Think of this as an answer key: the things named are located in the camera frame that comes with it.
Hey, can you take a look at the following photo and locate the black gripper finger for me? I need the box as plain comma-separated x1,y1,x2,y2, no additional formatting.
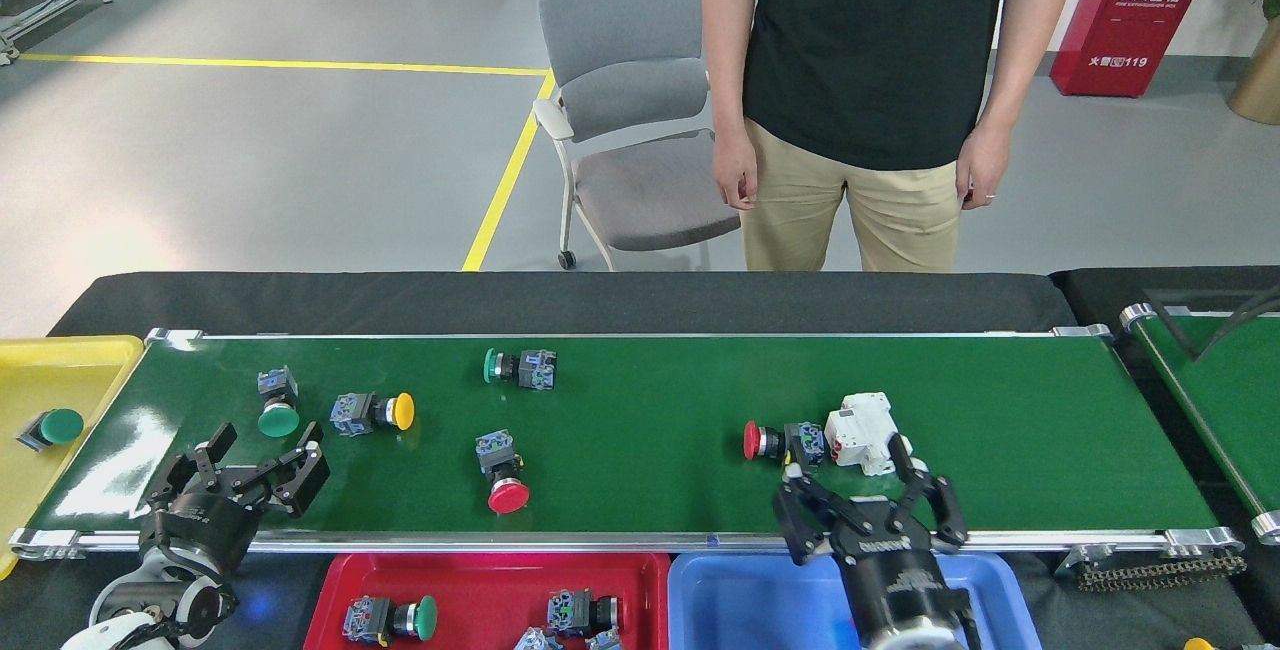
772,463,851,568
148,421,241,511
888,433,969,553
235,420,331,519

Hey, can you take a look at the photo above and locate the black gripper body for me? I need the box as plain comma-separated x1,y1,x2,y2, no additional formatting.
815,495,979,650
137,488,263,581

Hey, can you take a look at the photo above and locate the white circuit breaker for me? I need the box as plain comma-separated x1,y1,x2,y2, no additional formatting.
823,391,913,477

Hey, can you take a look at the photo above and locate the yellow mushroom push button switch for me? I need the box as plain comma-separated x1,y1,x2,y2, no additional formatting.
329,391,416,438

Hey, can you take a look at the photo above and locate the blue plastic tray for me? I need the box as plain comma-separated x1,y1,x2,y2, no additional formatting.
667,552,1043,650

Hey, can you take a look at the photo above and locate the yellow plastic tray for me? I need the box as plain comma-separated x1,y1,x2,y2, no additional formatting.
0,334,147,581

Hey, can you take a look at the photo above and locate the green conveyor belt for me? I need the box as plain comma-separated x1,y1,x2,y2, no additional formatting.
1120,302,1280,546
8,325,1251,563

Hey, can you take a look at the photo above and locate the red plastic tray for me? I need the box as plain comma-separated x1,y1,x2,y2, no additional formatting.
303,552,673,650

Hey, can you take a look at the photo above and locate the person's left hand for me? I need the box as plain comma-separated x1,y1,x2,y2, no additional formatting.
955,120,1013,212

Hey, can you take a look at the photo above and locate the person's right hand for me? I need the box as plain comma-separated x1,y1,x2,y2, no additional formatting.
712,120,761,212

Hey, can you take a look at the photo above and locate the person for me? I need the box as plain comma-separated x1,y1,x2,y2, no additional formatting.
703,0,1081,274

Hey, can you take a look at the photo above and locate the red fire extinguisher cabinet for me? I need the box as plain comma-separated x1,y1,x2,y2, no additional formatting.
1049,0,1217,98

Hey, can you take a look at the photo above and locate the grey office chair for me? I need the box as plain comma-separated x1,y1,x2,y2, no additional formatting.
531,0,746,273

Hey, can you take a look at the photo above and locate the potted plant in gold pot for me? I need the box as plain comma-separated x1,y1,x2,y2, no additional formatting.
1228,0,1280,126

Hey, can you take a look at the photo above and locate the black drive chain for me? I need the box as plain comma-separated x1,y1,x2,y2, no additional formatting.
1078,552,1249,593

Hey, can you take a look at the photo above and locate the black guide frame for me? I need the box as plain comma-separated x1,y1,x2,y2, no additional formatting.
1143,288,1280,363

